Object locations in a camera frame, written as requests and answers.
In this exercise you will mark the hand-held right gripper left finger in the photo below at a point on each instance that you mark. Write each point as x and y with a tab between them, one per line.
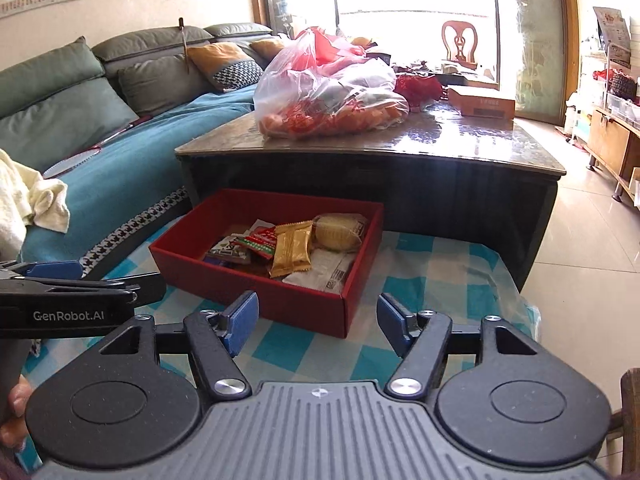
240	322

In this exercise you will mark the long grey white packet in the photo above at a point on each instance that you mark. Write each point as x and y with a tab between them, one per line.
320	270

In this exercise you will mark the brown wooden furniture piece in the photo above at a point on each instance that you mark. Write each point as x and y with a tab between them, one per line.
627	425

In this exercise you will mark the red cardboard box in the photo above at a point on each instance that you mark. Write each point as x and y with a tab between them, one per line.
300	310

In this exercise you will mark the plain tan cushion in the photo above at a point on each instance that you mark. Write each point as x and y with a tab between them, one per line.
267	49

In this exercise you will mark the person's left hand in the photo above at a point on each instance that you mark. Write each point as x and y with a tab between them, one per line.
17	410

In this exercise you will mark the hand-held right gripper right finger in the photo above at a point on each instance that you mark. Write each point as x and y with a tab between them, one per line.
395	322

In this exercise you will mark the dark coffee table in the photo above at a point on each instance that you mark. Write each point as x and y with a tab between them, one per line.
450	185

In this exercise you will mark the red packet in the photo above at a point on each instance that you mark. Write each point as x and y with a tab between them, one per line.
257	245

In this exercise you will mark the red mesh bag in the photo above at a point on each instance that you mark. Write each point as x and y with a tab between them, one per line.
417	90

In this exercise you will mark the carved wooden chair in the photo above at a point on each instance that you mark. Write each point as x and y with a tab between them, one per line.
460	42

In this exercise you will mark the clear plastic bag of food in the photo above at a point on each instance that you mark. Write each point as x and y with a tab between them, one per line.
325	100

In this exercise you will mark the gold biscuit packet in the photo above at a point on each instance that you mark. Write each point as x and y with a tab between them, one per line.
290	250

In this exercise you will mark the orange cardboard box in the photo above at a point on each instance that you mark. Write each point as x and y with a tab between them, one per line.
482	102

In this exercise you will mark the storage shelf rack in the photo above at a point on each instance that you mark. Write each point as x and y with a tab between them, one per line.
620	60

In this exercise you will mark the cream towel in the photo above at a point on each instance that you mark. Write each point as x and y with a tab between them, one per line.
30	200

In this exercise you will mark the blue white checkered tablecloth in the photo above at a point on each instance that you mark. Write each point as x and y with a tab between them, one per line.
450	285

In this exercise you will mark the white green wafer packet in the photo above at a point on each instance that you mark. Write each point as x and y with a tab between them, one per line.
227	250

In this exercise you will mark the wooden cabinet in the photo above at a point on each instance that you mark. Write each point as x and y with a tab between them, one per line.
612	145

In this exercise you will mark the orange houndstooth cushion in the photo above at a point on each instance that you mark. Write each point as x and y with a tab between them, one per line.
225	65

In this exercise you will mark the green sofa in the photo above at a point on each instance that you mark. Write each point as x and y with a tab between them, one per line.
50	95

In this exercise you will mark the badminton racket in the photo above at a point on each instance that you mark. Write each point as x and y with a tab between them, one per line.
65	165

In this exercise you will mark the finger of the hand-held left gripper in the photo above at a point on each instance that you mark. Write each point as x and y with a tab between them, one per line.
52	270
147	285

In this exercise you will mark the round pale cake clear wrapper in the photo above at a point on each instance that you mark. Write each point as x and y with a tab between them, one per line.
337	232

